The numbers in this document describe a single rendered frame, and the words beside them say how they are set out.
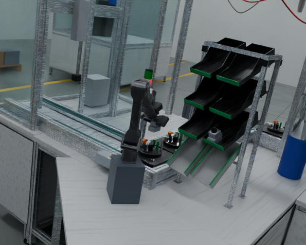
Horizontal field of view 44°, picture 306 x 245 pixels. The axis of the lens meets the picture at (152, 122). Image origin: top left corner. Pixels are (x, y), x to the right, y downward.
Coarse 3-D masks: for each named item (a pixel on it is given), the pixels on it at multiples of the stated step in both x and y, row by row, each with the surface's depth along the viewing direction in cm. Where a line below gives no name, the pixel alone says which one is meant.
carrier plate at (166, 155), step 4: (160, 148) 230; (164, 152) 225; (168, 152) 226; (140, 156) 214; (164, 156) 220; (168, 156) 221; (144, 160) 209; (148, 160) 210; (156, 160) 212; (160, 160) 213; (164, 160) 214; (144, 164) 208; (148, 164) 207; (152, 164) 206; (156, 164) 207; (160, 164) 210
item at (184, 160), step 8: (184, 144) 204; (192, 144) 205; (200, 144) 203; (208, 144) 197; (176, 152) 201; (184, 152) 204; (192, 152) 202; (200, 152) 194; (168, 160) 200; (176, 160) 203; (184, 160) 200; (192, 160) 198; (176, 168) 200; (184, 168) 197; (192, 168) 194
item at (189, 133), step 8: (200, 112) 205; (208, 112) 207; (192, 120) 202; (200, 120) 203; (208, 120) 201; (216, 120) 195; (184, 128) 199; (192, 128) 198; (200, 128) 197; (208, 128) 192; (192, 136) 190; (200, 136) 190
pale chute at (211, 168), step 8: (232, 144) 197; (240, 144) 190; (208, 152) 195; (216, 152) 198; (224, 152) 196; (232, 152) 194; (200, 160) 193; (208, 160) 197; (216, 160) 194; (224, 160) 193; (232, 160) 189; (200, 168) 195; (208, 168) 194; (216, 168) 192; (224, 168) 187; (192, 176) 193; (200, 176) 192; (208, 176) 191; (216, 176) 184; (208, 184) 188
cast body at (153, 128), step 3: (150, 123) 215; (153, 123) 213; (150, 126) 213; (153, 126) 214; (156, 126) 213; (159, 126) 216; (150, 129) 214; (153, 129) 213; (156, 129) 214; (159, 129) 216; (153, 132) 213
